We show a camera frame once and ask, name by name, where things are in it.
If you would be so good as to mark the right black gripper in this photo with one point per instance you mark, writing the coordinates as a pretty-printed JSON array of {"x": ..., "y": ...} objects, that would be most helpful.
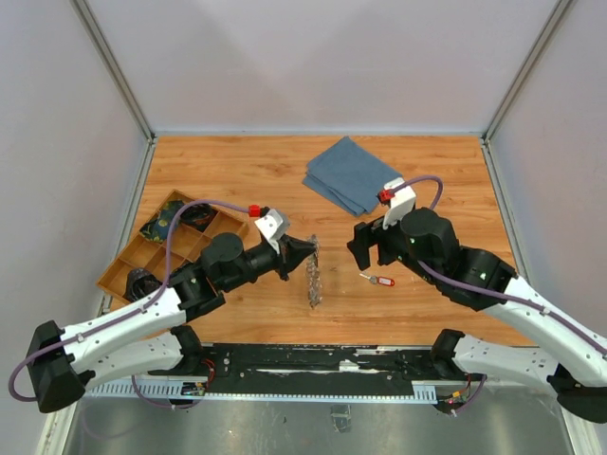
[{"x": 365, "y": 234}]

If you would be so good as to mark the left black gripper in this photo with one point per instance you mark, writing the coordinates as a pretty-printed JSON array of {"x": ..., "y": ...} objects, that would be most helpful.
[{"x": 292, "y": 251}]

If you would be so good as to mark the metal disc with keyrings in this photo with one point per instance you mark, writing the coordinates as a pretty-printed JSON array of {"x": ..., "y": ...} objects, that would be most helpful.
[{"x": 313, "y": 274}]

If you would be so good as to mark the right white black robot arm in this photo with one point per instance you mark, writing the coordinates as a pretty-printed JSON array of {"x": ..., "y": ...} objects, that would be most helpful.
[{"x": 569, "y": 360}]

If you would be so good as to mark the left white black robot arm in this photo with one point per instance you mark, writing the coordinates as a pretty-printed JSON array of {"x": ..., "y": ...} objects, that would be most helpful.
[{"x": 151, "y": 334}]

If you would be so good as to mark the key with red tag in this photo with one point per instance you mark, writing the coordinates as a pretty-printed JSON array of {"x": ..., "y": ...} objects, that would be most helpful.
[{"x": 378, "y": 280}]

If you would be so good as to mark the folded blue cloth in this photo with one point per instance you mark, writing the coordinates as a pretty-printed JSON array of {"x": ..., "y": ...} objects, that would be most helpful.
[{"x": 349, "y": 176}]

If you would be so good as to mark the black bundle in tray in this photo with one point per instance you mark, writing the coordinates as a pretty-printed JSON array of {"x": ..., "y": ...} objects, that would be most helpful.
[{"x": 198, "y": 216}]

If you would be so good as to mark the wooden compartment tray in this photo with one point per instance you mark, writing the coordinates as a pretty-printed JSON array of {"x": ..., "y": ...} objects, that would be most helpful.
[{"x": 186, "y": 246}]

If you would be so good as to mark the blue yellow patterned cloth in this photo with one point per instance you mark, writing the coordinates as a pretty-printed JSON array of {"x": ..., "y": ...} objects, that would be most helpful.
[{"x": 157, "y": 229}]

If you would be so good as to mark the dark bundle in tray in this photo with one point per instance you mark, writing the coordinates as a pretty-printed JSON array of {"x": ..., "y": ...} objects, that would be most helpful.
[{"x": 140, "y": 283}]

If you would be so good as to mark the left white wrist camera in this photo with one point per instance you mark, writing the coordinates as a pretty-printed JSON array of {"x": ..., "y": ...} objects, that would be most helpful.
[{"x": 273, "y": 226}]

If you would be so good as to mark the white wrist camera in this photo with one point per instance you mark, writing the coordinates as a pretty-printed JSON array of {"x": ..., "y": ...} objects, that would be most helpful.
[
  {"x": 400, "y": 200},
  {"x": 273, "y": 226}
]

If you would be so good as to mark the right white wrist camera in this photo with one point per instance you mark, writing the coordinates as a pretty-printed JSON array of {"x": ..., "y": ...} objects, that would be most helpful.
[{"x": 400, "y": 200}]

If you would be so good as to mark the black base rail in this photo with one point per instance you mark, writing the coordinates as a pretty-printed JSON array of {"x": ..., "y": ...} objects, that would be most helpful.
[{"x": 317, "y": 370}]

